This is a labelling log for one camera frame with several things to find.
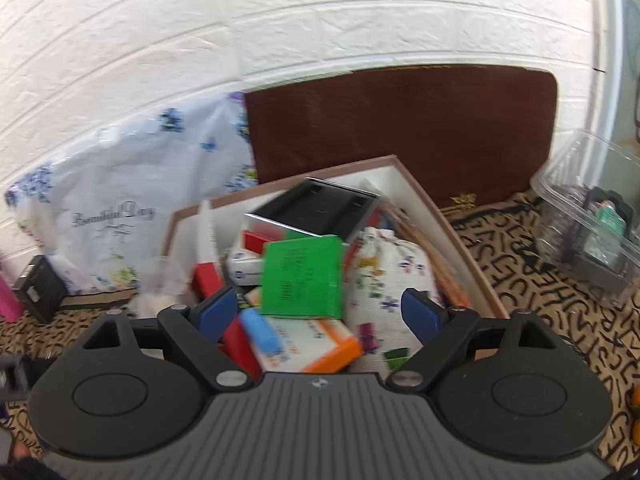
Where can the letter-patterned brown tablecloth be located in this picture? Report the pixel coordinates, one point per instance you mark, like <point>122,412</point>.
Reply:
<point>501,241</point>

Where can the blue-capped marker pen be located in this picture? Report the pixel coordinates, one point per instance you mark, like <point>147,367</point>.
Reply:
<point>262,335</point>

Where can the green small box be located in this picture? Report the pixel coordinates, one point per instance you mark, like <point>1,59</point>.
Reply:
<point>303,278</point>

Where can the person's left hand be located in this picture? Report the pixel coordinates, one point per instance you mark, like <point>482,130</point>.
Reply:
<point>20,451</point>

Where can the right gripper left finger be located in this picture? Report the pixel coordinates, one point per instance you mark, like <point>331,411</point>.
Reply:
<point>192,341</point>

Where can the clear plastic container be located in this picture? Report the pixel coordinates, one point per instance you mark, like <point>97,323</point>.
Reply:
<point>589,218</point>

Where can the white floral cloth pouch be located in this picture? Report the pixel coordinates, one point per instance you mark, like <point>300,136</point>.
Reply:
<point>384,267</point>

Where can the pink water bottle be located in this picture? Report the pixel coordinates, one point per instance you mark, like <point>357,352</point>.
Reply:
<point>11,307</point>

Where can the cardboard storage box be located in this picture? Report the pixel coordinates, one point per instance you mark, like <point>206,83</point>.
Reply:
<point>387,177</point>

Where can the white floral plastic bag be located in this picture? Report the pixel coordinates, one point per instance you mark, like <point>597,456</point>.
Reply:
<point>99,209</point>

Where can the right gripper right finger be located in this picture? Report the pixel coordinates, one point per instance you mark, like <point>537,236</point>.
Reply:
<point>444,335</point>

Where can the black small carton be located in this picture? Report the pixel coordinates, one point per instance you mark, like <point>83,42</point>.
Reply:
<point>40,290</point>

